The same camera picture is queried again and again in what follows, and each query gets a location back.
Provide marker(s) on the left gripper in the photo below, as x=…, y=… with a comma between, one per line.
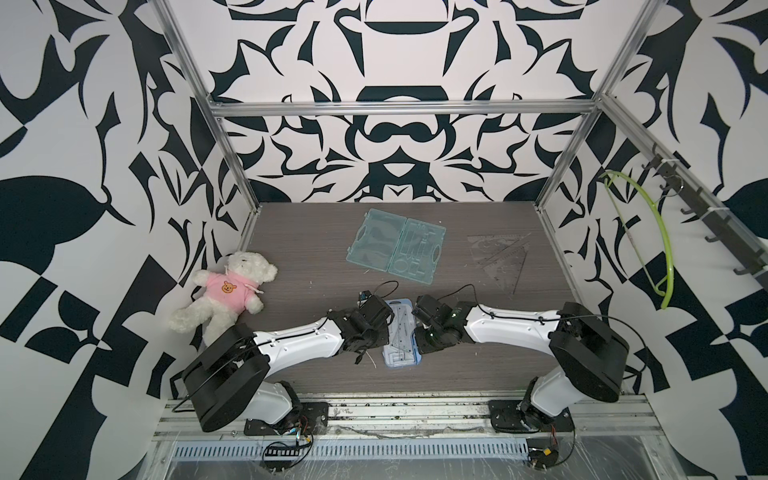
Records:
x=384, y=336

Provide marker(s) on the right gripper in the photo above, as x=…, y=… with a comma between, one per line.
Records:
x=421, y=345

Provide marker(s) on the blue geometry set case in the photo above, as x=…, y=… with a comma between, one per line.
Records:
x=402, y=350

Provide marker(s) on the teal ruler set case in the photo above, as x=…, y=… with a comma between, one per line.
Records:
x=403, y=247

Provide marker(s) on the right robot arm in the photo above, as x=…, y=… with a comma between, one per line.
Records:
x=591, y=357

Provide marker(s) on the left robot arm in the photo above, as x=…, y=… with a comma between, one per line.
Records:
x=228, y=380

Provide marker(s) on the white teddy bear pink shirt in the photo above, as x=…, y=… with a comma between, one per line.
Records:
x=225, y=295

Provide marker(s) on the black yellow connector right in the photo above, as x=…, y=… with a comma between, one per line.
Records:
x=542, y=455

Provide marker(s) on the black connector left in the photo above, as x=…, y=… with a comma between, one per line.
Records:
x=278, y=456

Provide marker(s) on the black hook rack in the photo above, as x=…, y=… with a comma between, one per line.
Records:
x=701, y=204

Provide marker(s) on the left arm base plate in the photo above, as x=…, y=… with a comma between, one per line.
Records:
x=308, y=418

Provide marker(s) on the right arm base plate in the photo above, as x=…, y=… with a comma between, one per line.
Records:
x=507, y=416

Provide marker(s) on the aluminium frame rail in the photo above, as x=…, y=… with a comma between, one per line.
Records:
x=466, y=414

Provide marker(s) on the green tube on wall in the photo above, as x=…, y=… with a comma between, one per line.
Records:
x=621, y=189

